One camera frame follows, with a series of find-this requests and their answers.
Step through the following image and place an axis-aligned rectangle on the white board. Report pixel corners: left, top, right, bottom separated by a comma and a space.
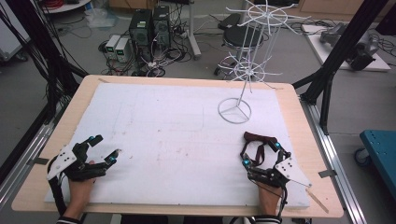
301, 23, 392, 73

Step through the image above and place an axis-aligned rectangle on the grey machine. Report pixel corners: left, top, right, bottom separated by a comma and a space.
319, 21, 381, 72

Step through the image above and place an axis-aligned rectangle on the white foam mat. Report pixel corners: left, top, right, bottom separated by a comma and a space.
44, 81, 312, 209

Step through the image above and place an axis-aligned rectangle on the dark red strap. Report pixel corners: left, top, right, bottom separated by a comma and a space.
239, 131, 278, 168

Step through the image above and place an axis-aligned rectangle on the black computer tower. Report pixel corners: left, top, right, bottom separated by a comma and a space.
151, 5, 172, 49
128, 8, 154, 60

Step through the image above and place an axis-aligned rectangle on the person's left hand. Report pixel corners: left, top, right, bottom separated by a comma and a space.
63, 177, 95, 220

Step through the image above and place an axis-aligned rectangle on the aluminium rail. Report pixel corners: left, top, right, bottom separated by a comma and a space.
299, 95, 369, 224
0, 102, 73, 213

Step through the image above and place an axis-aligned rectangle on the black round stool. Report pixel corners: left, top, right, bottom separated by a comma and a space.
221, 24, 264, 51

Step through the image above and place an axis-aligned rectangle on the clear plastic bag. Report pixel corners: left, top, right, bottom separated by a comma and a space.
84, 7, 120, 30

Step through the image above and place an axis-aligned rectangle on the black metal frame post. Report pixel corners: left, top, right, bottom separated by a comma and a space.
291, 0, 383, 135
0, 0, 89, 185

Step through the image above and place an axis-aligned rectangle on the white power supply box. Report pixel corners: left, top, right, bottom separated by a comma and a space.
105, 34, 121, 60
114, 37, 131, 63

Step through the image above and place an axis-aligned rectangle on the person's right hand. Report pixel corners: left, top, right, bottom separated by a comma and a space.
257, 182, 283, 217

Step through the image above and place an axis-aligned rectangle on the thin wooden stick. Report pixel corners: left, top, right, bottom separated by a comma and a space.
304, 188, 330, 215

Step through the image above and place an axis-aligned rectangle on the striped sleeve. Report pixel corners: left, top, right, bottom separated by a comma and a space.
254, 215, 282, 224
55, 216, 82, 224

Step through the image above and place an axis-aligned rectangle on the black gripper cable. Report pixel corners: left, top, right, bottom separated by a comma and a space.
276, 183, 290, 219
47, 176, 68, 217

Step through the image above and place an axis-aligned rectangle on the tangle of floor cables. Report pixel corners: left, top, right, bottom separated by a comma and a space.
97, 31, 200, 78

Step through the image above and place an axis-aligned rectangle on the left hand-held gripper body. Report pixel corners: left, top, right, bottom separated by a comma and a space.
46, 141, 109, 183

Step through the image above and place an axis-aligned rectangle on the blue cart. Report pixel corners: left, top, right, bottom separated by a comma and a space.
354, 129, 396, 201

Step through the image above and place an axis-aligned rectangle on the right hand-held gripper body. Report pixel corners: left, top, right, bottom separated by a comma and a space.
247, 149, 313, 189

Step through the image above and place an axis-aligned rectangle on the grey tape piece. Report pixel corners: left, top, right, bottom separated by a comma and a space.
30, 157, 50, 166
318, 169, 338, 179

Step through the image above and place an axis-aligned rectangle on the round white table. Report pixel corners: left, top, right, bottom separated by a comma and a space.
39, 0, 92, 15

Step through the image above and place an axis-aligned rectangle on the white wire display rack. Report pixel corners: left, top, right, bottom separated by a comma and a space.
217, 0, 313, 125

